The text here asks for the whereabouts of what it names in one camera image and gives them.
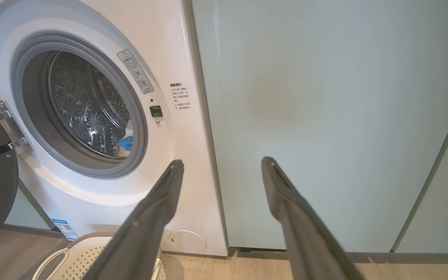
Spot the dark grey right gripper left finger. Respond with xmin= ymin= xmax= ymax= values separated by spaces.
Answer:
xmin=82 ymin=159 xmax=185 ymax=280

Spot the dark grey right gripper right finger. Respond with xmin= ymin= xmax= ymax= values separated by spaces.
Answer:
xmin=262 ymin=157 xmax=364 ymax=280

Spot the pale yellow printed garment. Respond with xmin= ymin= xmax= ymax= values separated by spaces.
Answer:
xmin=117 ymin=119 xmax=134 ymax=158

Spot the steel washer drum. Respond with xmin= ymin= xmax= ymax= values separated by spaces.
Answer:
xmin=47 ymin=51 xmax=131 ymax=159

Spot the metal washer door hinge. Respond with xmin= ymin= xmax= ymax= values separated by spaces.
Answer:
xmin=0 ymin=100 xmax=35 ymax=153

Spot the white front-load washing machine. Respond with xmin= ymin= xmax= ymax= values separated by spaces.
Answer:
xmin=0 ymin=0 xmax=229 ymax=257

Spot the round white filter cover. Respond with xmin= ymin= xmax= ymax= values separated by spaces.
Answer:
xmin=169 ymin=230 xmax=208 ymax=252

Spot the white perforated laundry basket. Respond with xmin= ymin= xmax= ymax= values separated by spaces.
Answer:
xmin=33 ymin=232 xmax=167 ymax=280

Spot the blue energy label sticker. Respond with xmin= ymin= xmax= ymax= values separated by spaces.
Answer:
xmin=51 ymin=219 xmax=79 ymax=241

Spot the dark cabinet plinth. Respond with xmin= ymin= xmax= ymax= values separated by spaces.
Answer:
xmin=2 ymin=224 xmax=63 ymax=238
xmin=228 ymin=247 xmax=448 ymax=264

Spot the grey warning sticker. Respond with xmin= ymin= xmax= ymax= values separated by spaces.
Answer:
xmin=117 ymin=49 xmax=154 ymax=94

